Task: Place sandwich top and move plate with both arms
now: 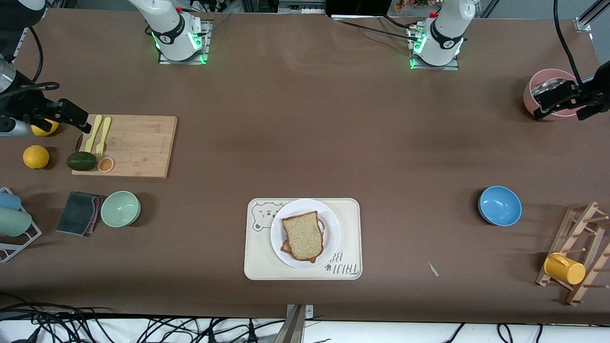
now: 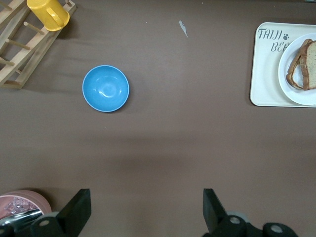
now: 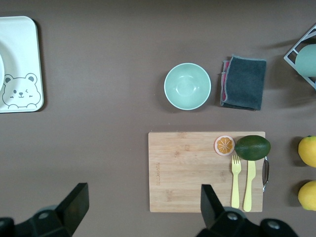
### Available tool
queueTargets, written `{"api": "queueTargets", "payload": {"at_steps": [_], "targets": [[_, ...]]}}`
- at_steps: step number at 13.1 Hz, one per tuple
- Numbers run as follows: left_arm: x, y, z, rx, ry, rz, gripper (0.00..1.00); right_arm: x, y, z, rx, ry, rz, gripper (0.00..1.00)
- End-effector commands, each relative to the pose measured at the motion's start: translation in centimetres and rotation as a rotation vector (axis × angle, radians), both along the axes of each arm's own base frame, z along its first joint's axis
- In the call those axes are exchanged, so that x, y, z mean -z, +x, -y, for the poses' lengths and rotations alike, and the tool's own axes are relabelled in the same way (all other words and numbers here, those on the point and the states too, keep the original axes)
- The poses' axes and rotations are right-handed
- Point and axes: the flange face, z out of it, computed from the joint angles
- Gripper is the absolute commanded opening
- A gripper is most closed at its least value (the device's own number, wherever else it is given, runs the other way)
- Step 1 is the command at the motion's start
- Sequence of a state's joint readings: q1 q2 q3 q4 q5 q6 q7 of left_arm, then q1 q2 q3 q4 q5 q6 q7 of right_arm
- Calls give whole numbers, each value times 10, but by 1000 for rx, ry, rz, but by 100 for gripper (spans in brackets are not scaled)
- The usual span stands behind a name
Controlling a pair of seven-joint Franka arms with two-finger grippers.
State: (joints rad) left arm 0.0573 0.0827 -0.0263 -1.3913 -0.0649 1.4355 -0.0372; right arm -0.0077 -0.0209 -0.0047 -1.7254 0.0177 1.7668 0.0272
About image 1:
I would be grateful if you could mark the yellow plastic knife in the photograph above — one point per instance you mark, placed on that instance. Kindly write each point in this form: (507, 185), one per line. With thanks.
(94, 133)

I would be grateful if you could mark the pale green cup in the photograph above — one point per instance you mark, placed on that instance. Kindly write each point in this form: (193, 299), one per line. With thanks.
(13, 222)

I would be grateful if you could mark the aluminium camera mount post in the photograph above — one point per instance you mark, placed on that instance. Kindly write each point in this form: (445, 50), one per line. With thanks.
(295, 326)

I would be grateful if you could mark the green avocado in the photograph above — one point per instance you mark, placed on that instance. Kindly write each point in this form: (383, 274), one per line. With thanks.
(81, 161)

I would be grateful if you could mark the yellow lemon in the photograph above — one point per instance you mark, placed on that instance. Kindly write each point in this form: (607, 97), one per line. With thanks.
(45, 130)

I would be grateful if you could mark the aluminium frame profile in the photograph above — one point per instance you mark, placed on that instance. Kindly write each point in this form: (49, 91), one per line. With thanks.
(591, 16)

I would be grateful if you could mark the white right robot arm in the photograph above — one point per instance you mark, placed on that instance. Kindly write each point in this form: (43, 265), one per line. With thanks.
(171, 33)

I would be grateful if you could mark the pale green bowl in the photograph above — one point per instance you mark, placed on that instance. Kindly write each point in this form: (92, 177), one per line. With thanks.
(120, 208)

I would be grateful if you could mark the wooden mug rack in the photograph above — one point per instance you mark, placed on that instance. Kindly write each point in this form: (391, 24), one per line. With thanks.
(579, 224)

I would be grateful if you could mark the cream bear print tray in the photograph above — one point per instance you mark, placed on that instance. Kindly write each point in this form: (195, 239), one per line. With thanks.
(257, 262)

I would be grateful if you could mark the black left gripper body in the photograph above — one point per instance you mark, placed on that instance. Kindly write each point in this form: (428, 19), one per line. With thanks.
(592, 92)

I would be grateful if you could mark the pink bowl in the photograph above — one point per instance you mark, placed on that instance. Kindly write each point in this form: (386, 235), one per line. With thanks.
(548, 75)

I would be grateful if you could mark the metal ladle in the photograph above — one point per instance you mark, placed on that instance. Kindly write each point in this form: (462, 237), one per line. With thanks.
(548, 85)

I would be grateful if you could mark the brown bread slice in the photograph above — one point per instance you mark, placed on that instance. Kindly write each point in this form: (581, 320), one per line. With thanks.
(302, 236)
(286, 247)

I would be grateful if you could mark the white tape scrap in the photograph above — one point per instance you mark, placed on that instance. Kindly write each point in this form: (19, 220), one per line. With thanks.
(433, 269)

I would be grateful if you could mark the light blue cup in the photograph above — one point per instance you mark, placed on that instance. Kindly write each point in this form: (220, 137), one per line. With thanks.
(8, 200)

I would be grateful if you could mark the wooden cutting board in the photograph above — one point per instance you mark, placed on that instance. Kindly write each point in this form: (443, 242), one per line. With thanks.
(143, 143)

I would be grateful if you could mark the dark grey folded cloth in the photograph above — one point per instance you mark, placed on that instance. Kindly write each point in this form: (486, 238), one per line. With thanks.
(76, 212)

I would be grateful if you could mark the yellow plastic fork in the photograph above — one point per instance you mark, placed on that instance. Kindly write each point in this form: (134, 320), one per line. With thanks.
(104, 136)

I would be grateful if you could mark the yellow mug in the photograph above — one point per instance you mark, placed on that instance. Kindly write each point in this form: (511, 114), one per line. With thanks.
(564, 269)

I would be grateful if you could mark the round yellow-orange citrus fruit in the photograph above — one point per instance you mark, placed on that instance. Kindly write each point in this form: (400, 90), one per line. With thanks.
(36, 157)

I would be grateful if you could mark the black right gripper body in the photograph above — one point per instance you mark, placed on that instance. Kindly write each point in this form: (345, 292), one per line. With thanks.
(23, 105)

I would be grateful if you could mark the orange slice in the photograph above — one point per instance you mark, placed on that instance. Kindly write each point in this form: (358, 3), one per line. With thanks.
(106, 165)

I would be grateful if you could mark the blue bowl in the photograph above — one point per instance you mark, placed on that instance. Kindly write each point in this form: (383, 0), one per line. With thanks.
(500, 206)

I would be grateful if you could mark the round white plate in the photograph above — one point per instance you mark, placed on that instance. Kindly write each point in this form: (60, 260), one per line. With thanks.
(329, 224)

